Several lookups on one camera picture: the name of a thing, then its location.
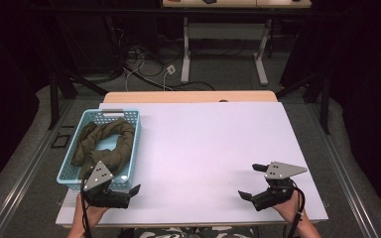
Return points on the person's right hand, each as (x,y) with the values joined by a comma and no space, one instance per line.
(289,208)

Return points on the white-legged background desk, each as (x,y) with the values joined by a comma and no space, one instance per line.
(186,49)

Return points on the olive green cloth garment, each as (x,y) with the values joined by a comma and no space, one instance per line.
(91,139)

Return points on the white table cover board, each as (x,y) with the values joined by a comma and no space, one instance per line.
(211,139)

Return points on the metal floor rail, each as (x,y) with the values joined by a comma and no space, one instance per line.
(23,185)
(344,185)

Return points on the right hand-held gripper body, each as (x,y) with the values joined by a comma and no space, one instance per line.
(274,195)

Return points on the black metal stand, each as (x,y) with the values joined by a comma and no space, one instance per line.
(53,99)
(325,105)

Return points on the black floor socket frame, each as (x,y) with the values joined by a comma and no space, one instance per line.
(60,134)

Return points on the dark curtain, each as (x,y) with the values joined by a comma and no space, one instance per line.
(3,82)
(370,82)

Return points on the light blue plastic basket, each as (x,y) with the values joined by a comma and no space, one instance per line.
(67,172)

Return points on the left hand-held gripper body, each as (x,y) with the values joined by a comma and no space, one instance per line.
(107,198)

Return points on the person's camouflage pants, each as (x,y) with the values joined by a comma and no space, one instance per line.
(191,232)

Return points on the person's left hand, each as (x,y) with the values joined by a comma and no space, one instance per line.
(94,214)

